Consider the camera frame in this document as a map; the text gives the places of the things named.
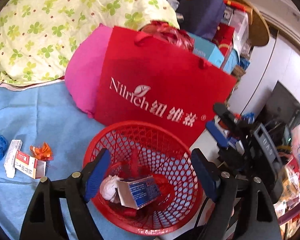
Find red white medicine box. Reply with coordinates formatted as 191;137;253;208
14;150;46;179

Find orange wrapper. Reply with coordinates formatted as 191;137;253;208
30;142;53;161

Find white tissue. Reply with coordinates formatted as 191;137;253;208
99;175;121;204

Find long white medicine box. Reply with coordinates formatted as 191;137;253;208
4;139;23;178

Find blue white small box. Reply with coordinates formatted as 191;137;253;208
117;176;161;210

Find red plastic mesh basket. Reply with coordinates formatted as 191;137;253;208
83;121;203;236

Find light blue cardboard box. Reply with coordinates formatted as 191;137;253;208
187;33;224;68

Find red Nilrich paper bag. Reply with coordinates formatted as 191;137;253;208
94;27;236;146

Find red crumpled plastic bag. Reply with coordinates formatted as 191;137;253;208
141;21;194;52

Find pink pillow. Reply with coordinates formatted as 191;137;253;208
64;24;113;118

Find green clover quilt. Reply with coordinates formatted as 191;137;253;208
0;0;178;87

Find navy bag orange handles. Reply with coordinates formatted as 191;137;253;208
176;0;226;41

